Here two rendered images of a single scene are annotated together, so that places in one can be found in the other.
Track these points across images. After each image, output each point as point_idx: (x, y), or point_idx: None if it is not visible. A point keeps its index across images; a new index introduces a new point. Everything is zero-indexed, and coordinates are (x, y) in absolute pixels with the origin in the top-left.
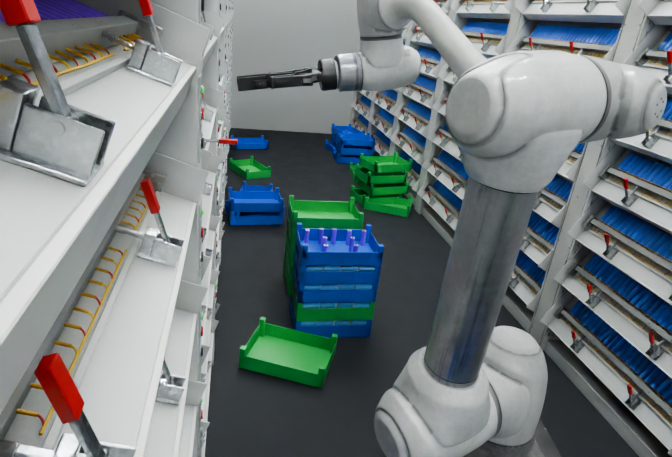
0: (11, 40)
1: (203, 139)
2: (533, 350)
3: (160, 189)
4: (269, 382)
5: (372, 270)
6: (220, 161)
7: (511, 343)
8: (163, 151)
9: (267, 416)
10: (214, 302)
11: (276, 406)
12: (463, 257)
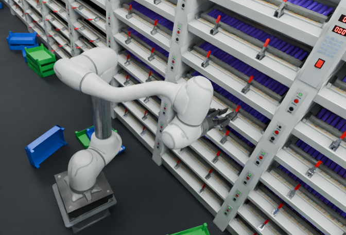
0: (141, 15)
1: (171, 67)
2: (75, 154)
3: None
4: (185, 228)
5: None
6: (246, 161)
7: (84, 152)
8: None
9: (173, 211)
10: (224, 208)
11: (173, 217)
12: None
